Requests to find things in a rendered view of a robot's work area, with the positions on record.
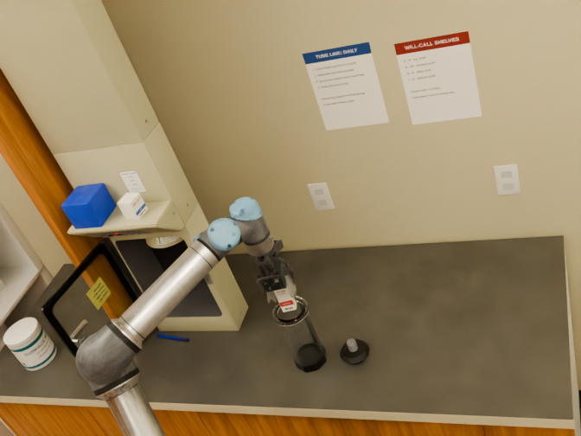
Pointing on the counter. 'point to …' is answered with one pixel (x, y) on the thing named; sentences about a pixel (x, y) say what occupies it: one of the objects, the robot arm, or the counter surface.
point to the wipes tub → (30, 343)
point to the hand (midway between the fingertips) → (284, 294)
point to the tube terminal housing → (105, 172)
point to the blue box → (89, 206)
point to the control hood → (149, 223)
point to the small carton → (132, 206)
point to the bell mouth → (163, 241)
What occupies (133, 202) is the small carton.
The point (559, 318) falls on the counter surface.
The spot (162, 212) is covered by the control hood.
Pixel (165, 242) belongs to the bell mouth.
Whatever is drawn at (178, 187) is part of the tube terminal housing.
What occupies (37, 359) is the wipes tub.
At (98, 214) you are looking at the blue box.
